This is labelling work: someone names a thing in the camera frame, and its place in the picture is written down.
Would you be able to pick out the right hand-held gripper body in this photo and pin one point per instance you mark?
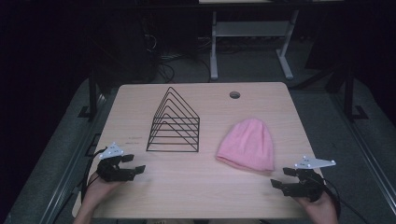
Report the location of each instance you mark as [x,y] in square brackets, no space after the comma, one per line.
[308,185]

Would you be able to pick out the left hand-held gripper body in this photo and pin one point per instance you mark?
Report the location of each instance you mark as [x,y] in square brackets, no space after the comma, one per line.
[109,171]

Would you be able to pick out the pink knit beanie hat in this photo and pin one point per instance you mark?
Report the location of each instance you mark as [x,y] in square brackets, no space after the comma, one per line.
[247,144]

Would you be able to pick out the person's left hand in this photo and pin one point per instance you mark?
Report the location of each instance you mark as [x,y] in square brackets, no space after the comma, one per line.
[99,189]

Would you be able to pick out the person's right hand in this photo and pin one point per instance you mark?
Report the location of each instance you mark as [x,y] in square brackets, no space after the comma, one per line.
[320,207]

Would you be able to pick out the black metal stand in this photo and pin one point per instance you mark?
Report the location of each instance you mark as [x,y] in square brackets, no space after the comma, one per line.
[349,93]
[92,93]

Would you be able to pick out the white metal desk frame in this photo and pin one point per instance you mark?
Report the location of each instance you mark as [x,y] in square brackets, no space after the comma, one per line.
[249,28]

